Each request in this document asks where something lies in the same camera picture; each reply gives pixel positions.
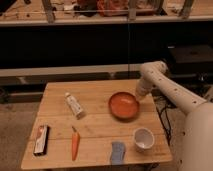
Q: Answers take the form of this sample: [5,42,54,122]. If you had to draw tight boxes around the orange ceramic bowl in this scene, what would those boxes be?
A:
[108,92,139,120]

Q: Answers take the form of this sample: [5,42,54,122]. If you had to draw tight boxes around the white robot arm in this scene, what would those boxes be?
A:
[136,61,213,171]

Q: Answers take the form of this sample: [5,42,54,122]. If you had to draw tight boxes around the white cup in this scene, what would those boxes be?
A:
[133,127,155,152]

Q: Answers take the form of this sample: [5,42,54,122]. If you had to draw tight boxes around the wooden table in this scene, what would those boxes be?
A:
[21,80,172,170]

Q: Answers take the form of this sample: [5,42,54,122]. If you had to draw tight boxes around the black box right background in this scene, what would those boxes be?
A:
[169,45,213,74]

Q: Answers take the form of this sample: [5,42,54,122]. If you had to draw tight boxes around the blue sponge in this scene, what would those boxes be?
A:
[110,141,126,165]

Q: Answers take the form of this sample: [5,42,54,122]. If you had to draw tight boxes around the white tube bottle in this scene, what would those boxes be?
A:
[65,92,84,119]

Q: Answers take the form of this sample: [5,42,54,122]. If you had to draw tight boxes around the orange carrot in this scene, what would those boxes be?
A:
[72,126,80,161]

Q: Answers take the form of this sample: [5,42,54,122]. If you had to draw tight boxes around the orange object on shelf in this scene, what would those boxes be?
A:
[97,0,128,16]

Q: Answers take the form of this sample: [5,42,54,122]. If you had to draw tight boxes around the black and red box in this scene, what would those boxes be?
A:
[33,125,49,156]

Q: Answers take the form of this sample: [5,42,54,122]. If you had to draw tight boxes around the black cable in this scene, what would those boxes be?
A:
[155,96,175,147]

